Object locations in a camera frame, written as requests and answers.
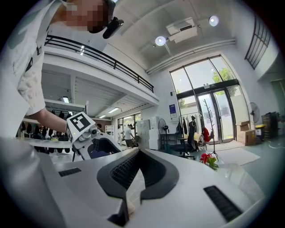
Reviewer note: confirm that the yellow lidded bin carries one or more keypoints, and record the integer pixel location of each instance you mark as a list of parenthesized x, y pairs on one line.
[(260, 130)]

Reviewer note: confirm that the red flower bouquet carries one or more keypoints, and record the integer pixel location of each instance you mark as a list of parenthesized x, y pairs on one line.
[(208, 159)]

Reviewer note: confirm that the black office chair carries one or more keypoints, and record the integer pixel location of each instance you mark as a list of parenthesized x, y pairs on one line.
[(189, 140)]

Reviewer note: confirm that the glass entrance door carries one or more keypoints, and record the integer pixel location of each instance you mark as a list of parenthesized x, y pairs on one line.
[(216, 115)]

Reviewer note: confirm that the stack of cardboard boxes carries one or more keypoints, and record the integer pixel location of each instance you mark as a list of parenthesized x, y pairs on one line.
[(246, 132)]

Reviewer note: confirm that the black mezzanine railing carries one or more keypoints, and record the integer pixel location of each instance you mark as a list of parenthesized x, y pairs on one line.
[(100, 56)]

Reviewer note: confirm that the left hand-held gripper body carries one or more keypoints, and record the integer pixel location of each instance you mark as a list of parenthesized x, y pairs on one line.
[(80, 128)]

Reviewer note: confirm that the person's white shirt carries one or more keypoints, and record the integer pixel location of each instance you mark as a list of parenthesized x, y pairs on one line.
[(22, 66)]

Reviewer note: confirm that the clothes rack with garments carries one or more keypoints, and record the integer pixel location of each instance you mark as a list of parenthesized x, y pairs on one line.
[(189, 124)]

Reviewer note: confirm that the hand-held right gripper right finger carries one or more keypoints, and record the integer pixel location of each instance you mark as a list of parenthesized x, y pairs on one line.
[(189, 200)]

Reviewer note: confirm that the black head-worn camera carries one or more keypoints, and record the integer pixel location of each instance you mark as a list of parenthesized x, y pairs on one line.
[(113, 27)]

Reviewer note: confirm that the grey floor mat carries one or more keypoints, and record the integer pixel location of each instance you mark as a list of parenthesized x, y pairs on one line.
[(233, 155)]

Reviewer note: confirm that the black coat stand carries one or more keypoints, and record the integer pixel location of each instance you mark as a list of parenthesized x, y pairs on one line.
[(210, 129)]

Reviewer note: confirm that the black standing fan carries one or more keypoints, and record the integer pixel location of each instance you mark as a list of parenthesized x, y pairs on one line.
[(163, 131)]

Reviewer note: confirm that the wall-mounted fan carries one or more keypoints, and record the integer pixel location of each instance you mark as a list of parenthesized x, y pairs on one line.
[(254, 112)]

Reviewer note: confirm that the white ceiling air conditioner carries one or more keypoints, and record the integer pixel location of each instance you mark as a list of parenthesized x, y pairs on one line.
[(182, 30)]

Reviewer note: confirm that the black window grille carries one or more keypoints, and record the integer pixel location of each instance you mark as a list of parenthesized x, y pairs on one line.
[(258, 42)]

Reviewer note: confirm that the round ceiling lamp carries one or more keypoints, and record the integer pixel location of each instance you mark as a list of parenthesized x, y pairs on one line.
[(213, 20), (160, 41)]

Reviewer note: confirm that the person's left forearm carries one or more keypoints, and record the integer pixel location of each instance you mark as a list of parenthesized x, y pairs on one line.
[(50, 120)]

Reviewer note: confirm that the person's head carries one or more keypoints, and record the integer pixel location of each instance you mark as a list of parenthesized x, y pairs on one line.
[(86, 13)]

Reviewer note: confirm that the blue wall poster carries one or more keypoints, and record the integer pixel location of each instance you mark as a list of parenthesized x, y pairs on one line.
[(173, 111)]

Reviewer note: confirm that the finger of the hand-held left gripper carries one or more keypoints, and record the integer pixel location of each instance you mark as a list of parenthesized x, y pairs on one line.
[(111, 142)]

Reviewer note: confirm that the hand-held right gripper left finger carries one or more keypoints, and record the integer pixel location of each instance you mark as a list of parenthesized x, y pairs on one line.
[(84, 189)]

